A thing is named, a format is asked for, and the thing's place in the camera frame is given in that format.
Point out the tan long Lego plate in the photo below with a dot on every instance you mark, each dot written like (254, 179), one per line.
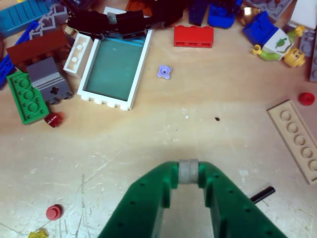
(294, 141)

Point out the white Lego block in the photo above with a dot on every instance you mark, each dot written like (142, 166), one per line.
(305, 16)

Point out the grey Lego plate with studs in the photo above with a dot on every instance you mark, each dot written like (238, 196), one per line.
(270, 6)

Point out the lavender Lego flower piece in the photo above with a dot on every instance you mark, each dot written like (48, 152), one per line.
(164, 72)

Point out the white hollow Lego brick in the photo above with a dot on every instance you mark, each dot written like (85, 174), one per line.
(77, 55)

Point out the white Lego window teal glass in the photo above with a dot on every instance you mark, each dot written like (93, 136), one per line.
(114, 72)

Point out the transparent red Lego piece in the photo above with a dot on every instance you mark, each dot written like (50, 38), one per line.
(54, 119)

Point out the Lego minifigure dinosaur torso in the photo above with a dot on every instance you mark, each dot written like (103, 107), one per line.
(278, 43)

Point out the grey small Lego plate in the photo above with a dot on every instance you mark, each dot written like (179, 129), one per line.
(308, 42)

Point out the small red round Lego stud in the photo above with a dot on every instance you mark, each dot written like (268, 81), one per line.
(53, 212)

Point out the dark red Lego brick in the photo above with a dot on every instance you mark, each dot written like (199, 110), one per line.
(37, 47)

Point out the blue rounded Lego piece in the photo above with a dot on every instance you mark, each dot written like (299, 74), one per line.
(223, 16)

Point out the dark blue Lego slope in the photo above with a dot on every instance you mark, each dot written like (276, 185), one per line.
(198, 12)

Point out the grey Lego lattice fence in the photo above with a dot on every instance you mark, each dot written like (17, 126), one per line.
(48, 23)

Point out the red round Lego plate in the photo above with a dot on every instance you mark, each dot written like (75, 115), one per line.
(306, 98)

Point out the transparent yellow Lego piece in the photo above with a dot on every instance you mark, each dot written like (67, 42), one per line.
(37, 234)

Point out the gold Lego piece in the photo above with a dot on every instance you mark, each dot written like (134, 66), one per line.
(249, 13)

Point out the grey Lego technic brick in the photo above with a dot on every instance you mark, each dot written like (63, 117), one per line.
(47, 74)

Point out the teal Lego panel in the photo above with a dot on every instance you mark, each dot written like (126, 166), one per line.
(21, 17)

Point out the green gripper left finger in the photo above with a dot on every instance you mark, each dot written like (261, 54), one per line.
(146, 198)

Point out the blue long Lego plate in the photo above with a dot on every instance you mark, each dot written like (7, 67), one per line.
(5, 69)

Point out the large black Lego piece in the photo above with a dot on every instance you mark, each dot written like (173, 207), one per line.
(166, 10)

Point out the green Lego plate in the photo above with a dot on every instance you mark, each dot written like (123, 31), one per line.
(26, 99)

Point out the orange-brown Lego piece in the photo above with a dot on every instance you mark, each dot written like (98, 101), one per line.
(138, 6)

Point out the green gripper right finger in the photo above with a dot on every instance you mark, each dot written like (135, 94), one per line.
(232, 205)

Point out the black Lego rod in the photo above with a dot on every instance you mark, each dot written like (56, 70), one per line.
(263, 193)

